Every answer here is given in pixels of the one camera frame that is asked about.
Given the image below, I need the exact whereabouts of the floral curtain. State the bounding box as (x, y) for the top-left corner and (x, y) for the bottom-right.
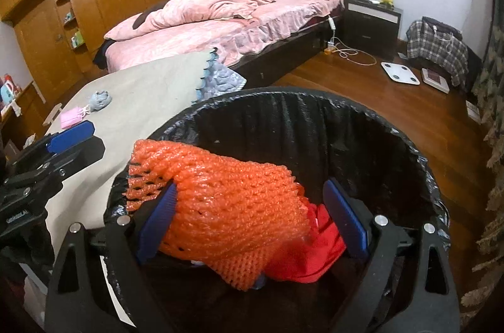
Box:
(461, 14), (504, 318)

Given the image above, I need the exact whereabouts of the white bathroom scale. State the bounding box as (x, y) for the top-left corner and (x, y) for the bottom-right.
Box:
(380, 61), (419, 83)

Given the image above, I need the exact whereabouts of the red gift bag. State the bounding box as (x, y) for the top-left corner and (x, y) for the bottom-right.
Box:
(2, 73), (20, 93)

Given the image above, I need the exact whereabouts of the beige tablecloth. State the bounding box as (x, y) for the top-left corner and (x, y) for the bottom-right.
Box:
(41, 49), (219, 318)

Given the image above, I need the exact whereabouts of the grey sock ball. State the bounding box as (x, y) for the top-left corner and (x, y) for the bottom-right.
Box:
(87, 91), (113, 112)

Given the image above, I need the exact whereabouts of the trash bin with black bag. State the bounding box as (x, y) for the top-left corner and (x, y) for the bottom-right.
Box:
(103, 87), (451, 333)

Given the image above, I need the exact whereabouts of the small wooden stool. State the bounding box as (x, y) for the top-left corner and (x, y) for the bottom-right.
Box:
(43, 102), (64, 127)

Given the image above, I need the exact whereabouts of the white power strip with cables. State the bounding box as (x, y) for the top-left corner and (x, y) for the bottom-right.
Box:
(325, 14), (378, 66)

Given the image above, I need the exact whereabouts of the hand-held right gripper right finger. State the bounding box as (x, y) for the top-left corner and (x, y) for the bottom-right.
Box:
(323, 177), (462, 333)

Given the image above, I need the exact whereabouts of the plaid bag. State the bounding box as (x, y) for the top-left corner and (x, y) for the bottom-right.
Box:
(405, 17), (469, 87)

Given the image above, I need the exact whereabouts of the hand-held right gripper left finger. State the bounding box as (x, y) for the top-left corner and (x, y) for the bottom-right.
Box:
(45, 181), (179, 333)

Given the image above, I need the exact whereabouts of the dark nightstand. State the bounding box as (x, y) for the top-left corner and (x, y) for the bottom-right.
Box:
(342, 0), (402, 56)

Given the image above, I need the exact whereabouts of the orange foam net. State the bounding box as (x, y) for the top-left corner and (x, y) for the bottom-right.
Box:
(125, 139), (312, 292)

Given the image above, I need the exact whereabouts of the blue quilted cloth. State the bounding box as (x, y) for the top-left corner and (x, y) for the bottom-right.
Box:
(195, 57), (248, 105)

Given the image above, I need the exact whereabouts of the brown cushion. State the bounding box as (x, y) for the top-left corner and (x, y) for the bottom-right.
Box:
(128, 0), (168, 30)

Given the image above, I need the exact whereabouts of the bed with pink bedding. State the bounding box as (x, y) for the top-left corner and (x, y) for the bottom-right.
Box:
(106, 0), (345, 72)

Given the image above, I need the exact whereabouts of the wooden side cabinet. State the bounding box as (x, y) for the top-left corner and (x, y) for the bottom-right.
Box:
(0, 81), (45, 150)

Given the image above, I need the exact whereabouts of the black cloth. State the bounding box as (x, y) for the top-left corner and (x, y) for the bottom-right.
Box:
(92, 39), (115, 70)

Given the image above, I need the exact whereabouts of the square scale with brown centre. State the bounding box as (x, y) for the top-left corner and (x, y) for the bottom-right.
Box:
(421, 67), (450, 94)

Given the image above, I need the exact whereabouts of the white box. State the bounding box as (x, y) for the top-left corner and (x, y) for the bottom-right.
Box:
(466, 100), (482, 123)

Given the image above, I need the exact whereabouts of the pink duvet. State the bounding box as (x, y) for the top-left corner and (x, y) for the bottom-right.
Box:
(104, 0), (276, 41)

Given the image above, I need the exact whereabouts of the pink face mask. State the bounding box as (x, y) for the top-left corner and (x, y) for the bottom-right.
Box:
(60, 105), (92, 129)

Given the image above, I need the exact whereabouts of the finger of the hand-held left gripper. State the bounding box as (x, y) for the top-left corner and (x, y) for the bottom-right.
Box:
(18, 120), (96, 160)
(37, 138), (105, 181)

